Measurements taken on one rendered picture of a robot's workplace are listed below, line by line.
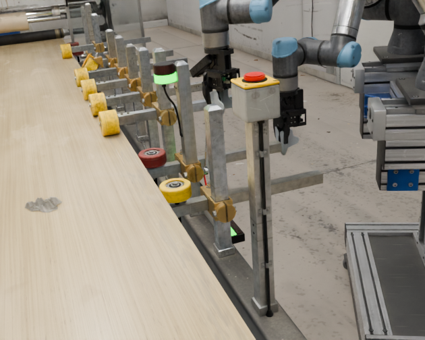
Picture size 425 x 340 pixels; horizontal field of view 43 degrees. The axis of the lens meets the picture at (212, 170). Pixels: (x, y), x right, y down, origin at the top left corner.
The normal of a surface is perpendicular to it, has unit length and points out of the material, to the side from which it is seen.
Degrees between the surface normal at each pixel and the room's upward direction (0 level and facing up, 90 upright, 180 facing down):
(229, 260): 0
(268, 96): 90
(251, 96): 90
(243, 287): 0
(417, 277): 0
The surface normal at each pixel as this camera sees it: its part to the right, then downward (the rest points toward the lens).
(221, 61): -0.77, 0.31
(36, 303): -0.07, -0.91
